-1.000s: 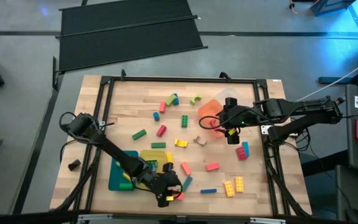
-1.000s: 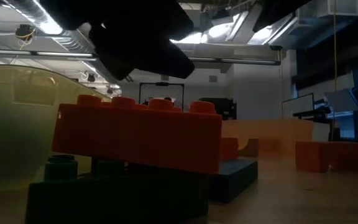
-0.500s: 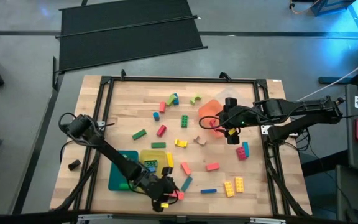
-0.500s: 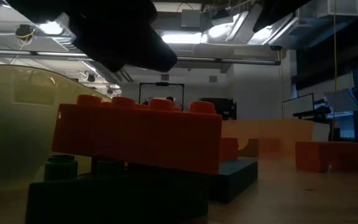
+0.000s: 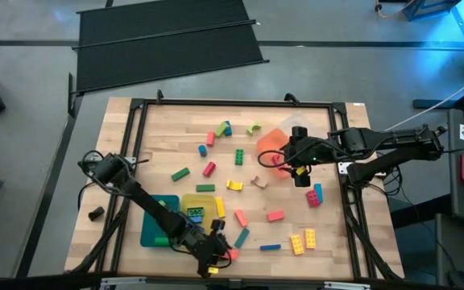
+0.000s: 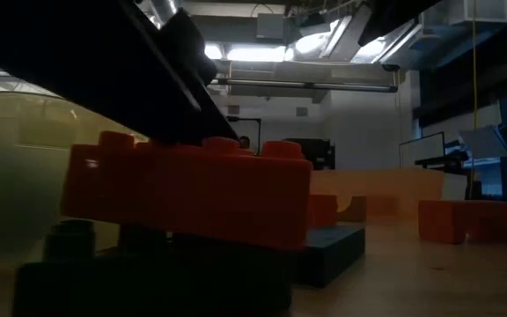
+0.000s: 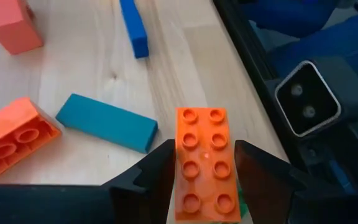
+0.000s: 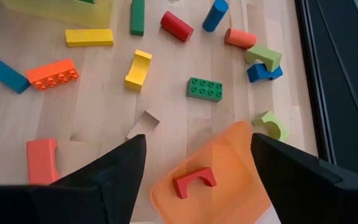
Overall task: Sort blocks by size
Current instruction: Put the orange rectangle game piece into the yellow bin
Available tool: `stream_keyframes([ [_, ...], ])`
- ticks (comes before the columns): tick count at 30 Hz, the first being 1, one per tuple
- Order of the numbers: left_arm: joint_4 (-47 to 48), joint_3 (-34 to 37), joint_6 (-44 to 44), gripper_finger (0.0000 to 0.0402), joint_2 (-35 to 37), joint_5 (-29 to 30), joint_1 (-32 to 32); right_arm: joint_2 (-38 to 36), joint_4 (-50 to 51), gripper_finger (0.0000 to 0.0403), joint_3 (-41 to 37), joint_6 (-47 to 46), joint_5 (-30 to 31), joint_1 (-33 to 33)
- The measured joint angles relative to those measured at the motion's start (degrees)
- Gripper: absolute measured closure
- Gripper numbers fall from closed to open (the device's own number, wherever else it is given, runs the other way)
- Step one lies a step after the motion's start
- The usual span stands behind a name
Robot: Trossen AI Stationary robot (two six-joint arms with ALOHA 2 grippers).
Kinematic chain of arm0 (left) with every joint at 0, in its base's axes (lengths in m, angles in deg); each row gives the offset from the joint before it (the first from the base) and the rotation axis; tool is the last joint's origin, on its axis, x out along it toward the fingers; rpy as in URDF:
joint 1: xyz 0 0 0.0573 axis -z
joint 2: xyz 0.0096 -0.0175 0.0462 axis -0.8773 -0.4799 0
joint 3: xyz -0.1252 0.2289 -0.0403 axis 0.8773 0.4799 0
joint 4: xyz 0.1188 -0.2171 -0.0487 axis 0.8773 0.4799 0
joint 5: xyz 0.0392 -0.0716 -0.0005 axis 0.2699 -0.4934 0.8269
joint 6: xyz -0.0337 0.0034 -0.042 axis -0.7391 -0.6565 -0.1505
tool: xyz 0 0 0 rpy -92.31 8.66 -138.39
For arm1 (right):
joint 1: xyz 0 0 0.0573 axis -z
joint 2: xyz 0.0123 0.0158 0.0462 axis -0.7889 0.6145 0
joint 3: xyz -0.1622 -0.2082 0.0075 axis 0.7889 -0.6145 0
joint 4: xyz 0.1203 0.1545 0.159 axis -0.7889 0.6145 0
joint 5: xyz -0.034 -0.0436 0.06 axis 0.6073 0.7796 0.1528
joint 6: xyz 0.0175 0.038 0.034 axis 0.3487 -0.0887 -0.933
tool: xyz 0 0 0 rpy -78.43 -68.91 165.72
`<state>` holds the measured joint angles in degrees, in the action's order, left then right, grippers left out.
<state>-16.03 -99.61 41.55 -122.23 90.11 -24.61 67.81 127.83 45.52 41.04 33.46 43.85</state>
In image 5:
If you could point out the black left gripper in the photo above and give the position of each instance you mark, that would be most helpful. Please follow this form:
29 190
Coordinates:
204 245

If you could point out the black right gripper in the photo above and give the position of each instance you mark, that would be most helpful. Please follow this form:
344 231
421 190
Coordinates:
302 153

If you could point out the small pink wooden block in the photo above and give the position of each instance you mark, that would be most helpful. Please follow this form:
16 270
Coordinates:
276 160

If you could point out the blue studded toy brick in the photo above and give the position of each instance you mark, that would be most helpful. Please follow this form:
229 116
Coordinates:
196 220

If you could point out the teal wooden block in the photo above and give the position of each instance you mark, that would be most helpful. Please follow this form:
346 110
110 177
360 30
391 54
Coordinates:
241 238
318 192

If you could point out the green studded toy brick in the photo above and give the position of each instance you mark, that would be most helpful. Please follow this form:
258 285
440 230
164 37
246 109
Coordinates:
195 211
239 156

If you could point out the yellow wooden plank block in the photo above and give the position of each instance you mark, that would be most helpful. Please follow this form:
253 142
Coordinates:
220 207

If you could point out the pink studded toy brick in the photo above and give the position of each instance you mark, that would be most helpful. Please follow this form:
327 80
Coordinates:
312 198

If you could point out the natural wood arch block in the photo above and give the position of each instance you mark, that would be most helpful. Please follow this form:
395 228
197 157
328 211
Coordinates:
259 182

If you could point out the green wooden cylinder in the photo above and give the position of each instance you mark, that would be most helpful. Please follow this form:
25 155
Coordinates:
161 241

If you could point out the lime wooden arch block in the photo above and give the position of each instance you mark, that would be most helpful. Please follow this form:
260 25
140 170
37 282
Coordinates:
253 129

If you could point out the blue wooden block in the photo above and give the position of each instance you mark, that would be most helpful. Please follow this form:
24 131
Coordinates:
270 247

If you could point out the salmon wooden block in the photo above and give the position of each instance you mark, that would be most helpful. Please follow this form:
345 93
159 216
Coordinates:
275 216

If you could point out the yellow wooden arch block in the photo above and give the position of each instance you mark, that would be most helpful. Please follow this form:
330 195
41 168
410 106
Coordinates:
234 185

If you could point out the blue wooden cylinder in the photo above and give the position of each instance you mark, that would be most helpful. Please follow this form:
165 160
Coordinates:
202 150
229 129

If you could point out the red wooden cylinder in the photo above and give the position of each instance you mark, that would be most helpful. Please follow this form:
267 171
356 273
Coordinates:
209 169

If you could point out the green wooden plank block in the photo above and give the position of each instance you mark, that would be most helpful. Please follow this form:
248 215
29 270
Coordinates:
180 174

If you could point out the salmon wooden cylinder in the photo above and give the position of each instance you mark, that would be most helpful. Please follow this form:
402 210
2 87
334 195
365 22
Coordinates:
210 138

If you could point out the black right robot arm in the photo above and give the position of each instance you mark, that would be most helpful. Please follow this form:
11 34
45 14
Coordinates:
377 141

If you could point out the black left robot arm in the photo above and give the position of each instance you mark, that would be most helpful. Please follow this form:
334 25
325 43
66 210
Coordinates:
151 205

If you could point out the orange translucent plastic bin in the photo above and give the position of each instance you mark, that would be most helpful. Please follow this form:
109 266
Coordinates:
270 141

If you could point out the clear plastic bin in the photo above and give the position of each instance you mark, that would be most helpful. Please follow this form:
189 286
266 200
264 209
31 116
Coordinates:
296 121

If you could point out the white mounting plate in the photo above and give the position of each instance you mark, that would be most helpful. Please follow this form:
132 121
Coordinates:
345 167

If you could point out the yellow translucent plastic bin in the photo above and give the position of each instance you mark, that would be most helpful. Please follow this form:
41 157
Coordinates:
205 201

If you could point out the teal plastic bin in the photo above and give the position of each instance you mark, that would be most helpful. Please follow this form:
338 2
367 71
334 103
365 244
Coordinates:
151 233

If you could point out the small black object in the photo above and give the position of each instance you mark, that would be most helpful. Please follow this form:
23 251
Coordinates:
96 213

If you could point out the black desk leg bar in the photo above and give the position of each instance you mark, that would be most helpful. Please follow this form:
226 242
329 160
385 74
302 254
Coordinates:
437 104

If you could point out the black partition panel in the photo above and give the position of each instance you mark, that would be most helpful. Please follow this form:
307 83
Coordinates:
167 44

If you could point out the computer mouse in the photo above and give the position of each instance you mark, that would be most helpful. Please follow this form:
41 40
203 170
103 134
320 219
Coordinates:
461 280

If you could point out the black aluminium table frame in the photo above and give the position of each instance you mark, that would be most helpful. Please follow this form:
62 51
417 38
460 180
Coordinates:
236 103

